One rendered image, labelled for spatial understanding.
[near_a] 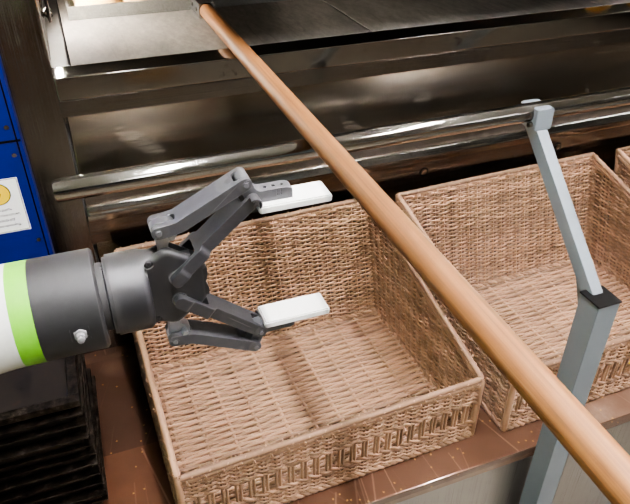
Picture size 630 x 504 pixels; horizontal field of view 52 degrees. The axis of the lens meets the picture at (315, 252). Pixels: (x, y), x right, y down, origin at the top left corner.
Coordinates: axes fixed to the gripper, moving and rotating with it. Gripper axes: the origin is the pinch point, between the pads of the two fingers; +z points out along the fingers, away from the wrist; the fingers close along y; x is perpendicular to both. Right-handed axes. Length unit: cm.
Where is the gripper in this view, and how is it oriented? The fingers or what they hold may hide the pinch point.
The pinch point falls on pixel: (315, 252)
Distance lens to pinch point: 65.0
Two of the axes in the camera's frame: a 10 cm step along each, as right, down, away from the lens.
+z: 9.4, -2.0, 2.9
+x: 3.5, 5.3, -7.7
